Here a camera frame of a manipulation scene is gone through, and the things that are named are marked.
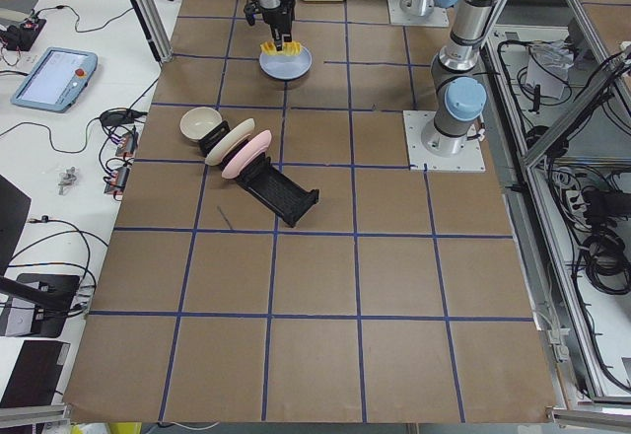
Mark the orange striped bread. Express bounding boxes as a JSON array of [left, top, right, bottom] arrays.
[[260, 41, 303, 56]]

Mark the blue plate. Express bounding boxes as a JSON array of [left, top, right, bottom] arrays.
[[259, 46, 312, 81]]

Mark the cream plate in rack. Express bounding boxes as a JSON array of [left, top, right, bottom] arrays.
[[205, 118, 255, 166]]

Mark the pink plate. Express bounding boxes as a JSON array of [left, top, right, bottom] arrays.
[[221, 130, 272, 180]]

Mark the cream bowl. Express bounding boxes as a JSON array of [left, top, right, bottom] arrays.
[[179, 107, 223, 141]]

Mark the black dish rack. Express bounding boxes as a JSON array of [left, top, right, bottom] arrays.
[[198, 121, 319, 227]]

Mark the near blue teach pendant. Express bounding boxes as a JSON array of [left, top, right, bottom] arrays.
[[10, 47, 99, 112]]

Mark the black monitor stand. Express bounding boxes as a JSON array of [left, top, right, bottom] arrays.
[[1, 273, 80, 338]]

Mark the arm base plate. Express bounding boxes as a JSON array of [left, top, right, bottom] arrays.
[[403, 110, 486, 173], [387, 0, 450, 28]]

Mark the aluminium frame post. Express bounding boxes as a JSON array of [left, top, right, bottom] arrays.
[[129, 0, 173, 64]]

